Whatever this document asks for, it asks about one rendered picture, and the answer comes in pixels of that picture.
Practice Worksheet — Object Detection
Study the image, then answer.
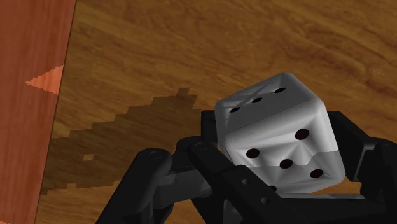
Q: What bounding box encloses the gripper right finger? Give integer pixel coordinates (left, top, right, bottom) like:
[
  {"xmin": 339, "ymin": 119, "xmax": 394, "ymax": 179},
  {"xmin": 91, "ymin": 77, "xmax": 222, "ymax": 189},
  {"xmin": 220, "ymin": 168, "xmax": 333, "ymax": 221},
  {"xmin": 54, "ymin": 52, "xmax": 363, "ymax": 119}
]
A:
[{"xmin": 327, "ymin": 110, "xmax": 397, "ymax": 207}]

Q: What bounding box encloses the white die with black dots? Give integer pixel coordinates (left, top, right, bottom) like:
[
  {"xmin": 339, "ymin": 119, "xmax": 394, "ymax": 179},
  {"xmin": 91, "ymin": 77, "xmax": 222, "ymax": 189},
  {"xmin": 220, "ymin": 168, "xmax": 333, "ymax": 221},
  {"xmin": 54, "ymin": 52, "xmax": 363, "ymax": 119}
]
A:
[{"xmin": 214, "ymin": 71, "xmax": 347, "ymax": 195}]

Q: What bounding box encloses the brown wooden table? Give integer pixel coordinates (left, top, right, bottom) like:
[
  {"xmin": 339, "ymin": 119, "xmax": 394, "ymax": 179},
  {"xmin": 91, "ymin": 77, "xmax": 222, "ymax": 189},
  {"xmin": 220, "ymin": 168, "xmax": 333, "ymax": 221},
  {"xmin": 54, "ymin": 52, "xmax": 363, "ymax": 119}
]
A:
[{"xmin": 34, "ymin": 0, "xmax": 397, "ymax": 224}]

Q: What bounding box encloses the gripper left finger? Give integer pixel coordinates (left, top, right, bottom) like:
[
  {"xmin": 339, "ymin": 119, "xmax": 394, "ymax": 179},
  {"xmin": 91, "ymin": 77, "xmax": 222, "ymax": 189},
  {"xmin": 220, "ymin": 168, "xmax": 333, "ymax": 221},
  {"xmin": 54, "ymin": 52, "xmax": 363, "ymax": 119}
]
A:
[{"xmin": 95, "ymin": 109, "xmax": 298, "ymax": 224}]

